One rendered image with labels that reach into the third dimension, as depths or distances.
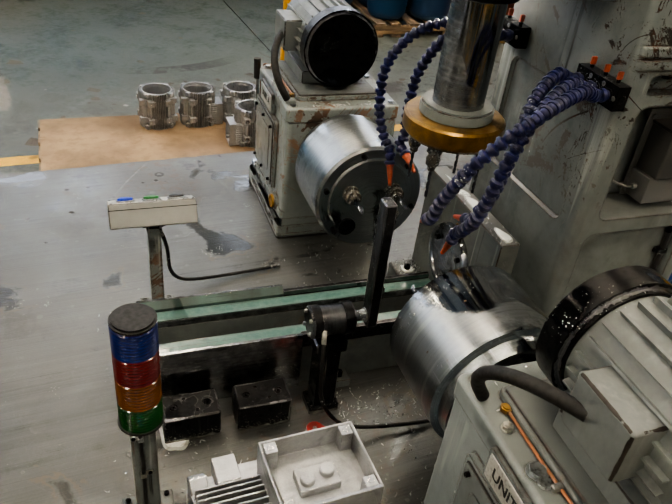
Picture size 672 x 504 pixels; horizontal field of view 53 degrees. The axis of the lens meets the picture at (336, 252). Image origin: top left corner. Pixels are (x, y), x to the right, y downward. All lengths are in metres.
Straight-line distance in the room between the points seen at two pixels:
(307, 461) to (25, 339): 0.82
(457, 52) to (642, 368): 0.61
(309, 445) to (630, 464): 0.36
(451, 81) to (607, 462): 0.67
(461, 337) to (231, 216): 0.98
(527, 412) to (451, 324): 0.22
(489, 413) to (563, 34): 0.69
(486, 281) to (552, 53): 0.44
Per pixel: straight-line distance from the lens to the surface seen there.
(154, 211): 1.39
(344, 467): 0.86
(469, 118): 1.18
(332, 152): 1.48
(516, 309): 1.07
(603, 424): 0.75
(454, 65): 1.17
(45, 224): 1.87
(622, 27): 1.19
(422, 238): 1.52
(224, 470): 0.90
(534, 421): 0.89
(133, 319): 0.89
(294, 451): 0.87
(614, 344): 0.80
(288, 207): 1.73
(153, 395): 0.96
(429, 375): 1.05
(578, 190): 1.26
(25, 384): 1.43
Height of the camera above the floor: 1.79
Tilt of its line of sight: 35 degrees down
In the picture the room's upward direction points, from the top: 7 degrees clockwise
